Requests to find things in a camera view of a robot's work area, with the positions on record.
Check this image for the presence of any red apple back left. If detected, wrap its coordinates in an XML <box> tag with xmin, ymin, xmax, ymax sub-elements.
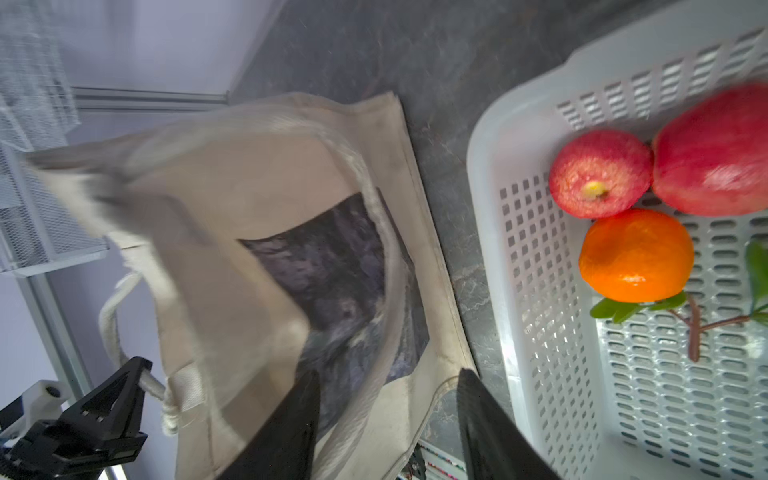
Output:
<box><xmin>549</xmin><ymin>129</ymin><xmax>653</xmax><ymax>219</ymax></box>

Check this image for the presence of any cream canvas grocery bag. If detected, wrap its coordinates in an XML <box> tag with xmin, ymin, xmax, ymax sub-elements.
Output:
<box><xmin>25</xmin><ymin>93</ymin><xmax>474</xmax><ymax>479</ymax></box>

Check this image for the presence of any orange tangerine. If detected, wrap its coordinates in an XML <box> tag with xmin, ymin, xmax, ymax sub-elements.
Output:
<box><xmin>579</xmin><ymin>208</ymin><xmax>695</xmax><ymax>303</ymax></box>

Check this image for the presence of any white plastic fruit basket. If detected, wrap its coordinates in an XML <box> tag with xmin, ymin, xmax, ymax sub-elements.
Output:
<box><xmin>468</xmin><ymin>1</ymin><xmax>767</xmax><ymax>479</ymax></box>

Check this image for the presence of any green leafy twig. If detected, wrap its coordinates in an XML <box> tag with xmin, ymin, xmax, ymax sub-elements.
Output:
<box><xmin>589</xmin><ymin>239</ymin><xmax>768</xmax><ymax>364</ymax></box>

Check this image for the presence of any red apple back middle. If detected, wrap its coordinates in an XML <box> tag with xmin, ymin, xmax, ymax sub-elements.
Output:
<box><xmin>652</xmin><ymin>82</ymin><xmax>767</xmax><ymax>217</ymax></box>

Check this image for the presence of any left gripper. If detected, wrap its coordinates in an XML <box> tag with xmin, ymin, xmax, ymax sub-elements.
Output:
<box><xmin>1</xmin><ymin>357</ymin><xmax>152</xmax><ymax>479</ymax></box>

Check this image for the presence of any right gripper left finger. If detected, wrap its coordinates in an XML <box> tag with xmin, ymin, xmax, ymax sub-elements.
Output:
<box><xmin>217</xmin><ymin>371</ymin><xmax>321</xmax><ymax>480</ymax></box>

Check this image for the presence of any small white mesh wall basket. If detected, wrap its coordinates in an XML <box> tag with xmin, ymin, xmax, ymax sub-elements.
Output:
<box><xmin>1</xmin><ymin>1</ymin><xmax>108</xmax><ymax>277</ymax></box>

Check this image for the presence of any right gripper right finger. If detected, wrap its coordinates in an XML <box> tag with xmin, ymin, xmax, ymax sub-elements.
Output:
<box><xmin>456</xmin><ymin>369</ymin><xmax>559</xmax><ymax>480</ymax></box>

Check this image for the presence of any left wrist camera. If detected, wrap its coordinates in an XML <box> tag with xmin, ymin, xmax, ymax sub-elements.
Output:
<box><xmin>1</xmin><ymin>380</ymin><xmax>71</xmax><ymax>446</ymax></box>

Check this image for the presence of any red apple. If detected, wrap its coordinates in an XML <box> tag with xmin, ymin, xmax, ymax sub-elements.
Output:
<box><xmin>549</xmin><ymin>129</ymin><xmax>653</xmax><ymax>219</ymax></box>
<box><xmin>652</xmin><ymin>82</ymin><xmax>767</xmax><ymax>217</ymax></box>

